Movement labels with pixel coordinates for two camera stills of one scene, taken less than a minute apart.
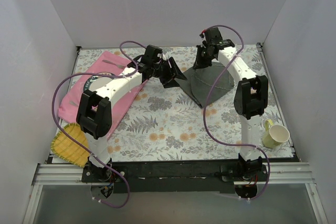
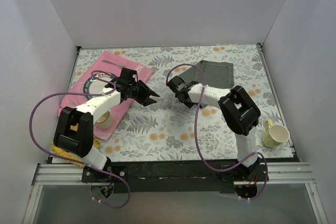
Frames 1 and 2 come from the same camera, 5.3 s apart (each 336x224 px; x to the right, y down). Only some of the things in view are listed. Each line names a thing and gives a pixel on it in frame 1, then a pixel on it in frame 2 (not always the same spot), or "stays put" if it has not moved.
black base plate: [195, 175] stays put
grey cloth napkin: [206, 84] stays put
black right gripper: [202, 51] to [172, 85]
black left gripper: [166, 70] to [140, 93]
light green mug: [276, 135] stays put
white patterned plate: [96, 83] stays put
